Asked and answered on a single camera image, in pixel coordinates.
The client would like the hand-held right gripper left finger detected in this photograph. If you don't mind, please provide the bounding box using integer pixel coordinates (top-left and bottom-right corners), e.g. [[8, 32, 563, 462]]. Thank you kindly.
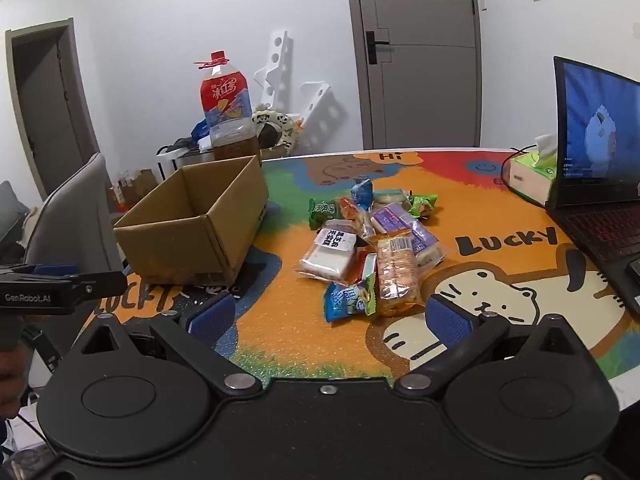
[[70, 292, 263, 396]]

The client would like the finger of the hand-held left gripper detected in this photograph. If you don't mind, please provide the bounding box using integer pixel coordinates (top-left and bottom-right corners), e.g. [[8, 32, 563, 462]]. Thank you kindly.
[[0, 264, 128, 307]]

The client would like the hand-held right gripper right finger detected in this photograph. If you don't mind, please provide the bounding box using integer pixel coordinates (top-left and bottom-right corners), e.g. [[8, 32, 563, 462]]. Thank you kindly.
[[392, 294, 596, 396]]

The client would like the brown cardboard box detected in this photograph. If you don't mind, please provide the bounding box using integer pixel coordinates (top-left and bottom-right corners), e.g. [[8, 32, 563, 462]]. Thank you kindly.
[[113, 155, 271, 286]]

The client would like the purple and white snack packet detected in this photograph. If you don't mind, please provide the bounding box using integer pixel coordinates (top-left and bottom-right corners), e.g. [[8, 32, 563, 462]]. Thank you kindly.
[[407, 220, 446, 268]]

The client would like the blue snack packet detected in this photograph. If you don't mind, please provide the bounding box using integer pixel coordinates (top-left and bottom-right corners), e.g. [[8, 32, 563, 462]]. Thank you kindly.
[[322, 275, 378, 323], [350, 178, 376, 211]]

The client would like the white cake packet black label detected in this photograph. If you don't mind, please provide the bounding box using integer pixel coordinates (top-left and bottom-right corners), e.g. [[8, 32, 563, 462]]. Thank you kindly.
[[295, 220, 358, 283]]

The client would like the clear round biscuit packet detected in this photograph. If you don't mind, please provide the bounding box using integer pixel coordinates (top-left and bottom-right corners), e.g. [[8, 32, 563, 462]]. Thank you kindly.
[[372, 189, 411, 208]]

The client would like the orange snack packet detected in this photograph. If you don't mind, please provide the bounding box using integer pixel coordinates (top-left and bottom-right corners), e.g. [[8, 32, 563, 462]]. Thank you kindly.
[[335, 196, 376, 241]]

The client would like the person's left hand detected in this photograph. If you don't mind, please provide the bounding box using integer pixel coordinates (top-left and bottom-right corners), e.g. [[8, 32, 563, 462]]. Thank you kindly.
[[0, 352, 23, 418]]

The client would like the grey chair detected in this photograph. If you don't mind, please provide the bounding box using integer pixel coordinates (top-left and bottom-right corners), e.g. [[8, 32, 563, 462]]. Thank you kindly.
[[25, 152, 123, 281], [0, 180, 31, 251]]

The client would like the colourful printed table mat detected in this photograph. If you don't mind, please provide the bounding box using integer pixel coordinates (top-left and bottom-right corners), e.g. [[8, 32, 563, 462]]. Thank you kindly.
[[80, 147, 640, 401]]

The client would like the brown paper bag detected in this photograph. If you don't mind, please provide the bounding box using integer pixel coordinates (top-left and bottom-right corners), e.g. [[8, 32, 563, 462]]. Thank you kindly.
[[117, 169, 160, 211]]

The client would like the black shoe rack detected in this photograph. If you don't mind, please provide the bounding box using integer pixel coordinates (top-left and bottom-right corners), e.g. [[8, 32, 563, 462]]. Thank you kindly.
[[156, 140, 216, 181]]

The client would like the green tissue box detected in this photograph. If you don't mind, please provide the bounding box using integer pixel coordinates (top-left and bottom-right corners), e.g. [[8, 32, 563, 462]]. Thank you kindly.
[[501, 134, 558, 206]]

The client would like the dark grey side door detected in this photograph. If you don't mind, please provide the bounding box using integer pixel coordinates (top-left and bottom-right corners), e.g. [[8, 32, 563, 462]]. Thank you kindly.
[[5, 17, 101, 196]]

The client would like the large iced tea bottle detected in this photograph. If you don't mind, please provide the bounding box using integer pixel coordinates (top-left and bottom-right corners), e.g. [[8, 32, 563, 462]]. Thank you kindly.
[[195, 50, 262, 162]]

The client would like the short white perforated board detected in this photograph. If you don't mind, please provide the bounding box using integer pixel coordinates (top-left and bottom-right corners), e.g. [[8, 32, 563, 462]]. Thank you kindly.
[[300, 80, 333, 133]]

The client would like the grey room door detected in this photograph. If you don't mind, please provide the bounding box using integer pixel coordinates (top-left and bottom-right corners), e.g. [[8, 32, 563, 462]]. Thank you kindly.
[[345, 0, 483, 151]]

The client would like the black laptop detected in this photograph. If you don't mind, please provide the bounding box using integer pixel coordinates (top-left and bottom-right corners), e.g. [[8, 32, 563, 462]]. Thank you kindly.
[[545, 55, 640, 318]]

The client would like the tall white perforated board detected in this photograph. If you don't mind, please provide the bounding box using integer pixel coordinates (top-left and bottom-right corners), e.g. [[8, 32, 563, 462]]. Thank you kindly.
[[252, 30, 293, 116]]

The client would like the cream panda print ring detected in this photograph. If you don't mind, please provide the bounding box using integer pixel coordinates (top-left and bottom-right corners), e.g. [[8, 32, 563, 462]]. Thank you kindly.
[[250, 104, 303, 153]]

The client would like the black door handle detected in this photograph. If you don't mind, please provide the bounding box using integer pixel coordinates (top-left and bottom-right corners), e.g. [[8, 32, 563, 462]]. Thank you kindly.
[[366, 31, 391, 65]]

